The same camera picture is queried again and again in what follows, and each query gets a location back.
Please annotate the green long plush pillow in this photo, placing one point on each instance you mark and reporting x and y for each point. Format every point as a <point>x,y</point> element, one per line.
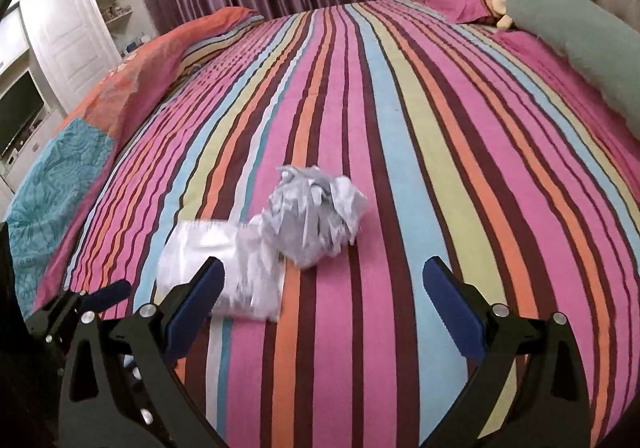
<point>599,46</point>

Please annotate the teal orange folded quilt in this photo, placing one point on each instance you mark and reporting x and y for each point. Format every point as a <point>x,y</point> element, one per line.
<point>59,189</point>

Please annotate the paper ball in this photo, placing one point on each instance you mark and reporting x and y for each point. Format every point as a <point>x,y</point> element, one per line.
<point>311,215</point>

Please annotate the pink pillow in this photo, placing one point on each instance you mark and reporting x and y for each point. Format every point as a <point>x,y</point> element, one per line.
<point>608,127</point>

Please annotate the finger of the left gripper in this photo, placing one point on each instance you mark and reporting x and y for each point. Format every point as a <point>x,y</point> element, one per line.
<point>105,298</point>

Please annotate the white plastic bag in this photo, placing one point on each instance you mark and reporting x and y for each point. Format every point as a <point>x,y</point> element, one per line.
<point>253,269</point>

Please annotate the white wardrobe cabinet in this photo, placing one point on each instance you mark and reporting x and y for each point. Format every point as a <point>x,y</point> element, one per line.
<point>67,46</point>

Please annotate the striped colourful bed sheet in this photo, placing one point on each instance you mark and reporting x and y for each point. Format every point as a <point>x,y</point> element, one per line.
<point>463,153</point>

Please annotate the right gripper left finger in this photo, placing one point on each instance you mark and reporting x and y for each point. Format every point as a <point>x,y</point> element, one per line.
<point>120,388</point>

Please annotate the black television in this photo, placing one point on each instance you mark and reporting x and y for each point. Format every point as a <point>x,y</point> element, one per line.
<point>19,105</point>

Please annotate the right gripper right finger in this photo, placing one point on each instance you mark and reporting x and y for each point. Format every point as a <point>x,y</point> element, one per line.
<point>551,407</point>

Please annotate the yellow plush toy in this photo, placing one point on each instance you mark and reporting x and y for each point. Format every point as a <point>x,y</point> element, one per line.
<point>504,21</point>

